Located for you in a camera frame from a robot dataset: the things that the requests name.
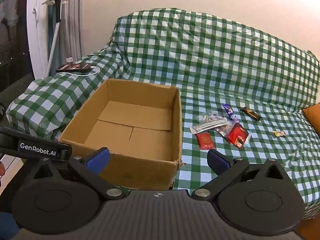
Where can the orange cushion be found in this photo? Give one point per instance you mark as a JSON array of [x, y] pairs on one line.
[[312, 120]]

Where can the blue white snack bar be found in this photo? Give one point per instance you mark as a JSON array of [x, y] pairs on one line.
[[248, 140]]

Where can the dark chocolate bar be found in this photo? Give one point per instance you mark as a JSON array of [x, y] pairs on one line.
[[251, 114]]

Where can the small yellow snack packet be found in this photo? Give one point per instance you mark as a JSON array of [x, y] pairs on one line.
[[279, 134]]

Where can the small red pink packet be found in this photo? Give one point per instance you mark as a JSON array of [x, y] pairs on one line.
[[222, 131]]

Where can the black garment steamer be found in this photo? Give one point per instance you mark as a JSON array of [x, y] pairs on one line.
[[58, 10]]

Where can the long silver packet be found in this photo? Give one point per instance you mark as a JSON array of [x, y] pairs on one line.
[[207, 126]]

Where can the red coffee packet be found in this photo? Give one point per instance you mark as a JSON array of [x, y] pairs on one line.
[[236, 133]]

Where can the green white checked cloth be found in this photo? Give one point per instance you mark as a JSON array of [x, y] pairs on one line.
[[225, 67]]

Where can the white door frame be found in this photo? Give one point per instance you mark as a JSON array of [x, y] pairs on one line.
[[37, 42]]

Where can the black smartphone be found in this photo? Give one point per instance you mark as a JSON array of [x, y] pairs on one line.
[[73, 68]]

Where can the person's blue clothing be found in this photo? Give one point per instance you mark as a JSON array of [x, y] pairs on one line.
[[7, 226]]

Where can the garment steamer on stand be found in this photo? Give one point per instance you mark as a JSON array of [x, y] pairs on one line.
[[72, 30]]

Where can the purple snack bar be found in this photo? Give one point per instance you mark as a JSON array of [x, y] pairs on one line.
[[230, 112]]

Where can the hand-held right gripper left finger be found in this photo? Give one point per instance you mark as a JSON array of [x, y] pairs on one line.
[[98, 161]]

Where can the cardboard box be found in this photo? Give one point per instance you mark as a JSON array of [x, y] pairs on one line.
[[140, 140]]

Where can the clear candy packet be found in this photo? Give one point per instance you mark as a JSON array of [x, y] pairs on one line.
[[212, 117]]

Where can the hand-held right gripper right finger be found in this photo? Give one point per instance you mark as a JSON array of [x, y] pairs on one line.
[[218, 162]]

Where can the person's left hand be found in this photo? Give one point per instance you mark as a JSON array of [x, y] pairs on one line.
[[1, 170]]

